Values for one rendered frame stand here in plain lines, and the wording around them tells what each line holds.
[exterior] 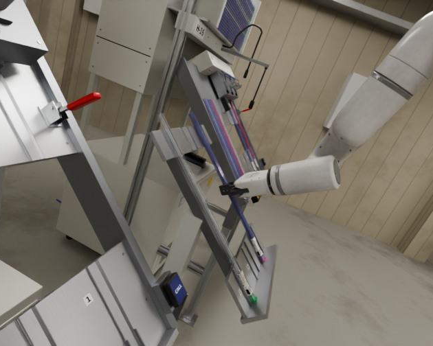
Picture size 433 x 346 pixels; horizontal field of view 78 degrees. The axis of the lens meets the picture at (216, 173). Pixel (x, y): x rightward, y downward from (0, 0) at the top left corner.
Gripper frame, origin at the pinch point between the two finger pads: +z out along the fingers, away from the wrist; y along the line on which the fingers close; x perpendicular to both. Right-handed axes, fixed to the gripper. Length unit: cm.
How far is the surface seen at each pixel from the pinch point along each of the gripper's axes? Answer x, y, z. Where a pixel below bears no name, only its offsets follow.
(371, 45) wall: -49, -320, -33
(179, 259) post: 14.7, 16.2, 13.2
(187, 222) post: 4.1, 13.9, 7.4
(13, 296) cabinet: 1, 51, 26
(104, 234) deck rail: -6.6, 40.0, 2.4
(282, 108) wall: -11, -277, 72
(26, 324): -4, 58, -7
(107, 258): -4.0, 43.7, -2.3
